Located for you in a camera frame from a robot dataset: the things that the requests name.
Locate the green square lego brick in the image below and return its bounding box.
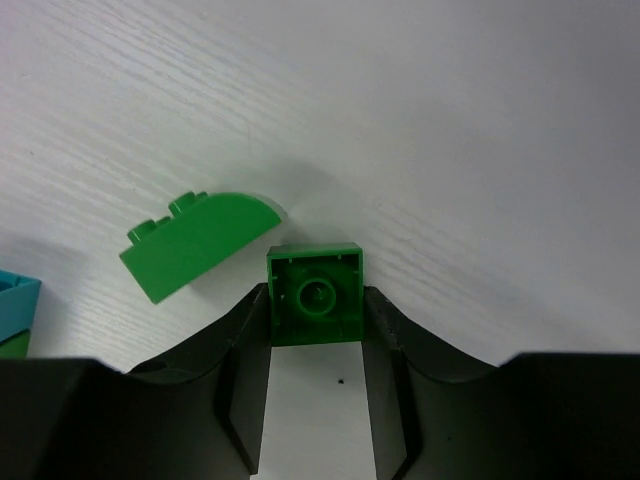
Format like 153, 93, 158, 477
0, 330, 30, 359

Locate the green hollow square lego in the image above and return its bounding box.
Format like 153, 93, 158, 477
266, 242, 364, 347

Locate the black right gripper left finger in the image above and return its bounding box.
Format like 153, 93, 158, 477
127, 283, 272, 479

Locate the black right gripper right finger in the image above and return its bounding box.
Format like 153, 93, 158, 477
362, 287, 503, 479

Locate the teal cube lego brick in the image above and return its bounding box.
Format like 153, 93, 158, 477
0, 271, 42, 341

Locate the green curved lego brick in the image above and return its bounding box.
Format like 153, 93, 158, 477
119, 191, 285, 304

